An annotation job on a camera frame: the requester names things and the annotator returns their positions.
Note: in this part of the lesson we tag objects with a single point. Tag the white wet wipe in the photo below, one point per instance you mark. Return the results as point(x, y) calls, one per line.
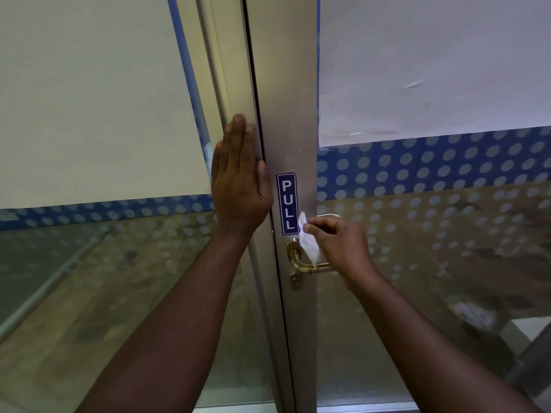
point(309, 249)

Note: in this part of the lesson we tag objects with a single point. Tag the blue PULL sign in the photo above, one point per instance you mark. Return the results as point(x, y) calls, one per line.
point(286, 202)

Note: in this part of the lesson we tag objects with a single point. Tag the person's left hand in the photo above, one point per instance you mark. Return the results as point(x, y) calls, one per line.
point(241, 193)

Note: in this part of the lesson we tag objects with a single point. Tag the person's right hand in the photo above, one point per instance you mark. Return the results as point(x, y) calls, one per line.
point(344, 253)

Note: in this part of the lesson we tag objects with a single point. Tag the glass door with metal frame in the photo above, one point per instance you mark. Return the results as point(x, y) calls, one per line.
point(284, 81)

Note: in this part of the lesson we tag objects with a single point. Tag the person's left forearm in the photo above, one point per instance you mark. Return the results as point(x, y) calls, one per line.
point(181, 331)

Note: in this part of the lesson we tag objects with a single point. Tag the person's right forearm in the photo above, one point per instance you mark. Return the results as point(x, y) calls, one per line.
point(430, 352)

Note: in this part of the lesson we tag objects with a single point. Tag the white paper sheet on partition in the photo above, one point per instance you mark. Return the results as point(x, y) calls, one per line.
point(86, 103)

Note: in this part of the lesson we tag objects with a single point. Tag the brass keyhole cylinder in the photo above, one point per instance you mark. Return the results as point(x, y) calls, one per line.
point(296, 283)

